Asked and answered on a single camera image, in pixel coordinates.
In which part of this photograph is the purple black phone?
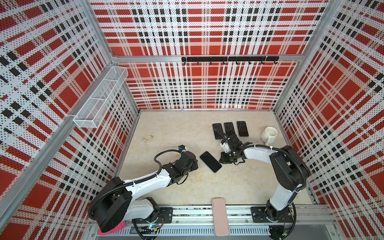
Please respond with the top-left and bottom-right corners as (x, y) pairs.
(236, 120), (250, 138)

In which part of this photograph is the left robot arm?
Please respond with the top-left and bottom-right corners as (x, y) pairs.
(88, 145), (198, 234)

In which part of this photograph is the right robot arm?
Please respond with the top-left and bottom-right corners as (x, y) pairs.
(219, 133), (311, 223)

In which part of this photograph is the white mug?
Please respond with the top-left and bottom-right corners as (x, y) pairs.
(261, 127), (278, 146)

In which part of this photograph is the pink plush toy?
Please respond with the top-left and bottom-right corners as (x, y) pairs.
(97, 222), (126, 236)

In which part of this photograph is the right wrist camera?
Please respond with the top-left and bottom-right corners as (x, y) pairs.
(220, 141), (231, 153)

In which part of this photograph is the pink phone on rail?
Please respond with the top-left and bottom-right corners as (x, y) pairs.
(212, 198), (230, 237)

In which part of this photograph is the black hook rail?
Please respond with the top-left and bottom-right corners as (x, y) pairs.
(181, 56), (280, 63)

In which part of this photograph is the white wire basket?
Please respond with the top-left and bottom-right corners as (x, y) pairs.
(74, 66), (128, 129)

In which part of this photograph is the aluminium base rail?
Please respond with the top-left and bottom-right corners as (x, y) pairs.
(86, 203), (337, 238)

